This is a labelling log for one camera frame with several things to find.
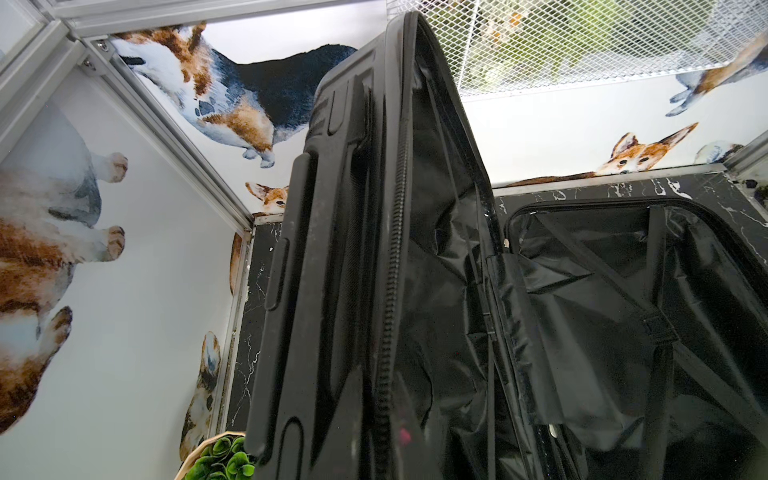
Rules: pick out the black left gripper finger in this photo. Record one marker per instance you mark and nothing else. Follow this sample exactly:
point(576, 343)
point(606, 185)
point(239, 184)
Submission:
point(409, 456)

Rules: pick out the black hard-shell suitcase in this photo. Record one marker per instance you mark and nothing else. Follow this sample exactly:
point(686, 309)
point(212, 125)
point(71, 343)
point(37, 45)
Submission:
point(604, 332)

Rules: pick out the green succulent in beige pot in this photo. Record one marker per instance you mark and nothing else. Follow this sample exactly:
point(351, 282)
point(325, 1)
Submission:
point(219, 457)

